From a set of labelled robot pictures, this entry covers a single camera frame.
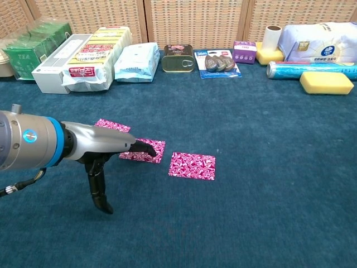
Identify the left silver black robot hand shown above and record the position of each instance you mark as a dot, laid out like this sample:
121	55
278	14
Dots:
103	139

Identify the pink patterned packet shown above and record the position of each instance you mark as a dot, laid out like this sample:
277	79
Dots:
117	127

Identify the yellow sponge multipack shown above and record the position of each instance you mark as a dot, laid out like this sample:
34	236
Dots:
94	58

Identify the light blue wet wipes pack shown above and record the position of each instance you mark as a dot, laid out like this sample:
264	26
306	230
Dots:
136	64

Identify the white power strip box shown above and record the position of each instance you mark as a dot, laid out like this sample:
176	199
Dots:
53	72

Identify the gold black meat tin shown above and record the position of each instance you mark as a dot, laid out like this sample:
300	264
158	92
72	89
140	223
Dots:
177	61

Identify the clear box green tea bags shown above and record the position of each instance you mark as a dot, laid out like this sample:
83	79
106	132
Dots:
22	60

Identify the woven rattan screen panel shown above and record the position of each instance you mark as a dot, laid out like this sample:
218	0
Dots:
306	11
11	16
195	22
83	16

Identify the teal felt table cover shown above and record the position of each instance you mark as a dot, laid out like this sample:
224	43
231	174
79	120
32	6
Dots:
223	209

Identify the small purple box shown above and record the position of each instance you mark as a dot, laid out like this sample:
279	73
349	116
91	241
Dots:
244	53

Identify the yellow sponge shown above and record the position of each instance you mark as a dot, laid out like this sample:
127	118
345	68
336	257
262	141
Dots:
326	82
267	57

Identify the white paper roll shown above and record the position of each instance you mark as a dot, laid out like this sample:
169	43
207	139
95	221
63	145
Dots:
272	39

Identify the blue food wrap roll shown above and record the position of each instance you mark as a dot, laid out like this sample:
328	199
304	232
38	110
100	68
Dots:
287	71

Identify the large white tissue pack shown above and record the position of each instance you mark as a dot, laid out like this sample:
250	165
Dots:
315	44

